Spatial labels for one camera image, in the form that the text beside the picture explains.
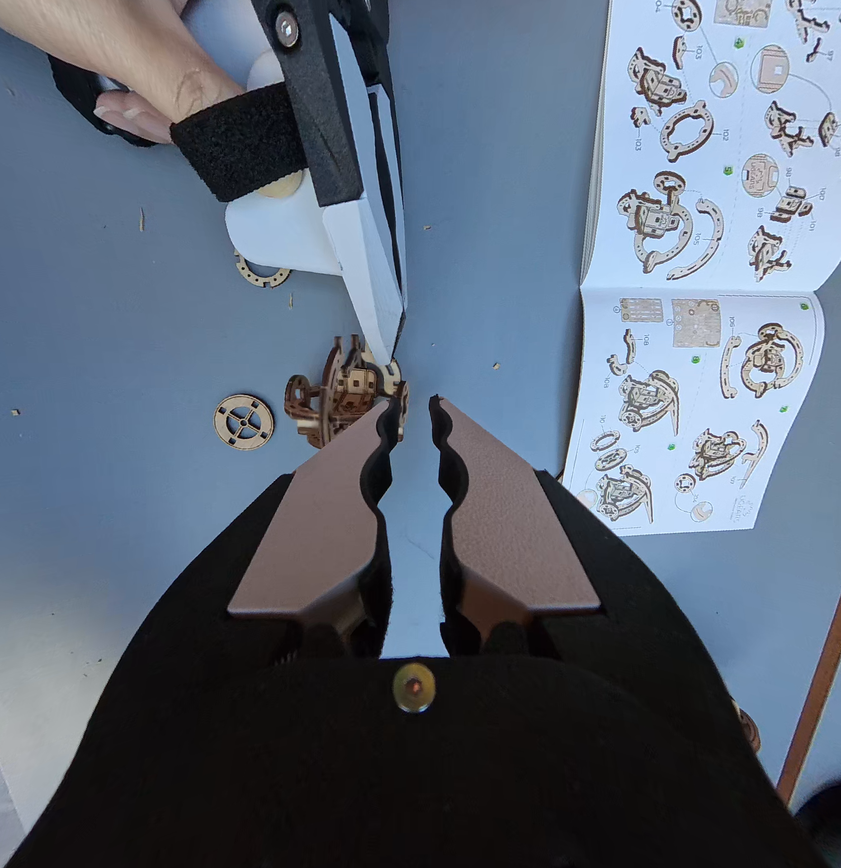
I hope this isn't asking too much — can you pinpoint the notched wooden ring part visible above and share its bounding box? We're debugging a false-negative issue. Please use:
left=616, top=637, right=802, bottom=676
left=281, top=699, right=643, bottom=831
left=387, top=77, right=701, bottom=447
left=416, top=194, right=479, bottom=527
left=234, top=250, right=293, bottom=291

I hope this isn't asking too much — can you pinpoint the small wooden model assembly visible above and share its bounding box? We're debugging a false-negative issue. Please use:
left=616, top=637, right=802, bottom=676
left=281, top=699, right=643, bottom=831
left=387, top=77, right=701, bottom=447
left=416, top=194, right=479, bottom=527
left=285, top=334, right=411, bottom=450

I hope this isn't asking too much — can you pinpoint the large wooden mechanical model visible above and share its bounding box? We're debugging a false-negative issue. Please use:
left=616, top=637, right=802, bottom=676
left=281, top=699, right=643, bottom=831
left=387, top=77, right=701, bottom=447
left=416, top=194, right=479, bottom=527
left=732, top=705, right=762, bottom=755

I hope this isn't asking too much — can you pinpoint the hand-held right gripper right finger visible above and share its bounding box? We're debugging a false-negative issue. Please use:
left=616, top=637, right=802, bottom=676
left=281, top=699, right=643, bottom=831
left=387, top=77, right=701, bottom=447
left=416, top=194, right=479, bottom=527
left=429, top=394, right=603, bottom=643

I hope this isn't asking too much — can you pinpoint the person's left hand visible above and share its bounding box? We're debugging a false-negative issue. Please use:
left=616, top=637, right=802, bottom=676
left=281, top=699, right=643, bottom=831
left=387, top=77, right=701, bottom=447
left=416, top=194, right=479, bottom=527
left=0, top=0, right=250, bottom=145

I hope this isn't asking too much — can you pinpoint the dark grey rounded object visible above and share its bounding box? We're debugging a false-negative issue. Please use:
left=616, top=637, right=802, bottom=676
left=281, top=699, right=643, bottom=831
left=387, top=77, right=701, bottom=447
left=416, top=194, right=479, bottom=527
left=794, top=773, right=841, bottom=868

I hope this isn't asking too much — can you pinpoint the white instruction booklet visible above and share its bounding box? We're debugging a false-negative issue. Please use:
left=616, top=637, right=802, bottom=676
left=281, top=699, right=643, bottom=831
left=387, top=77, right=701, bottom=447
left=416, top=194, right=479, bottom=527
left=563, top=0, right=841, bottom=538

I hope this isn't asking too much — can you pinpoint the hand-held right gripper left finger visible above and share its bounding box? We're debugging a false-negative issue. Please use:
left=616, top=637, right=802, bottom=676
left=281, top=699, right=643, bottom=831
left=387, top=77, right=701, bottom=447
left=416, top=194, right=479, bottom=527
left=226, top=396, right=404, bottom=640

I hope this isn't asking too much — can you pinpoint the spoked wooden wheel part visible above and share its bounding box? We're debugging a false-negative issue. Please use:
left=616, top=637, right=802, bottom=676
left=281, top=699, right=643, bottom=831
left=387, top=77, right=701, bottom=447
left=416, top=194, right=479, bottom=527
left=213, top=395, right=274, bottom=450

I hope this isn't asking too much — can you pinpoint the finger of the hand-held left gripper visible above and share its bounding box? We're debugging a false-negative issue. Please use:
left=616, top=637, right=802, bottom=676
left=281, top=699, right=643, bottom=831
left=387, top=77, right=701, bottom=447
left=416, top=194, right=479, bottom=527
left=321, top=14, right=404, bottom=365
left=365, top=85, right=410, bottom=362

